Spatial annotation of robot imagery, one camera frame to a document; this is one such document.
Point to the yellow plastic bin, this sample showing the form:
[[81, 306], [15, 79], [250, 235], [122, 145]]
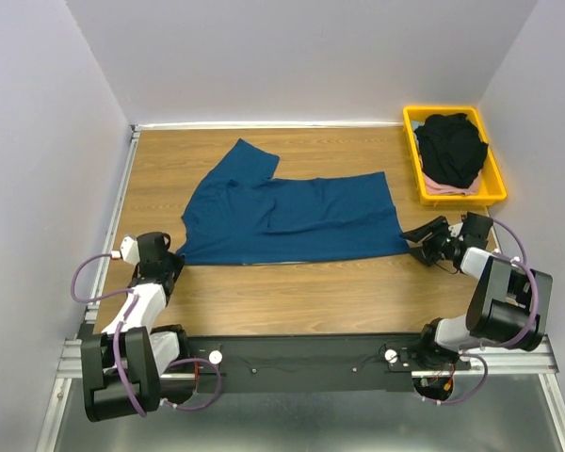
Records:
[[491, 189]]

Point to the blue t shirt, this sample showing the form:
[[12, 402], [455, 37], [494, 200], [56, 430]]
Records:
[[241, 214]]

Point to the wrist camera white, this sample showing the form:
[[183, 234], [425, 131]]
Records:
[[475, 230], [143, 248]]

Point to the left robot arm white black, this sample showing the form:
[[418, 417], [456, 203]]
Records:
[[122, 365]]

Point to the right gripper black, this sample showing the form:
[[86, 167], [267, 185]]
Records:
[[425, 254]]

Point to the pink t shirt in bin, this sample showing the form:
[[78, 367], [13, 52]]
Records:
[[434, 188]]

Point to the black t shirt in bin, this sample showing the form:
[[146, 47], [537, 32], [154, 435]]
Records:
[[451, 150]]

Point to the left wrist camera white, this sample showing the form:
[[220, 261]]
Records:
[[143, 248]]

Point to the aluminium frame rail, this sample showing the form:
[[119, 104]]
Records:
[[518, 407]]

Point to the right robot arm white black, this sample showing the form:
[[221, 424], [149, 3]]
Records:
[[510, 304]]

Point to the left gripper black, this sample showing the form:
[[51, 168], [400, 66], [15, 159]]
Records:
[[178, 262]]

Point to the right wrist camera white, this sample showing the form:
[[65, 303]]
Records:
[[475, 230]]

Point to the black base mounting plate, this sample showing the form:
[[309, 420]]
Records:
[[307, 364]]

